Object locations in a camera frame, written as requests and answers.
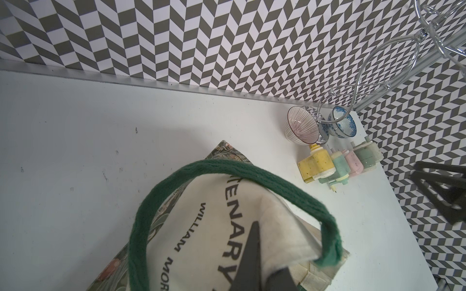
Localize pink ceramic bowl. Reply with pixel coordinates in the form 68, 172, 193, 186
285, 106, 320, 146

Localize cream tote bag green handles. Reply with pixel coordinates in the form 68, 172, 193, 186
90, 141, 349, 291

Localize clear glass mug tree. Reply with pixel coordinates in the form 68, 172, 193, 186
314, 1, 466, 145

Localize pink pencil sharpener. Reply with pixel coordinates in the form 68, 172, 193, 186
342, 149, 364, 177

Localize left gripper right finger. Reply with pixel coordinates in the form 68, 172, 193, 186
265, 267, 298, 291

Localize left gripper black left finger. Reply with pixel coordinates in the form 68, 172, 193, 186
229, 221, 262, 291

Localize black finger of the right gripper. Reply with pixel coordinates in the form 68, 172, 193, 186
410, 161, 466, 225

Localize blue white ceramic bowl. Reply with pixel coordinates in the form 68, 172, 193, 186
327, 106, 357, 138

